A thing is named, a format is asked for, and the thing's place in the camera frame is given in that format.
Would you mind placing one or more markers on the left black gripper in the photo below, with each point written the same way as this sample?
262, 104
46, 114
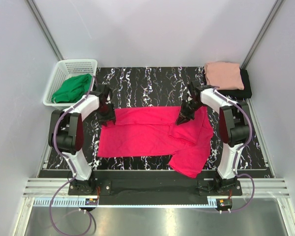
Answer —
110, 117

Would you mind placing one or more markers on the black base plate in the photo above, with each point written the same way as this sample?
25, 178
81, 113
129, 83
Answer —
143, 188

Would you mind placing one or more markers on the folded black t-shirt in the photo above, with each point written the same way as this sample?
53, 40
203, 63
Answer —
240, 94

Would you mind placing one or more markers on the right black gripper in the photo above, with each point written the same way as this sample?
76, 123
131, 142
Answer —
184, 117

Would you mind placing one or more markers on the white plastic basket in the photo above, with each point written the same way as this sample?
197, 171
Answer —
63, 70

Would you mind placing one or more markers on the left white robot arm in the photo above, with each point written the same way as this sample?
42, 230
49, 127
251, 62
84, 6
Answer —
66, 134

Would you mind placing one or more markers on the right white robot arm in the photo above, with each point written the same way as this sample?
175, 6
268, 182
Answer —
235, 131

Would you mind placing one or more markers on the black marble table mat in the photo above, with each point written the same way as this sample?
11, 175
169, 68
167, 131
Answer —
152, 86

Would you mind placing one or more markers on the green t-shirt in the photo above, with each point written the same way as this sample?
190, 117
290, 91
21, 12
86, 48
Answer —
72, 89

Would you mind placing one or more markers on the folded pink t-shirt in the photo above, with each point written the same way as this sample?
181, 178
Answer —
225, 75

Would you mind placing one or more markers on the red t-shirt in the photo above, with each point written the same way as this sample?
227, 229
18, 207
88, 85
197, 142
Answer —
152, 131

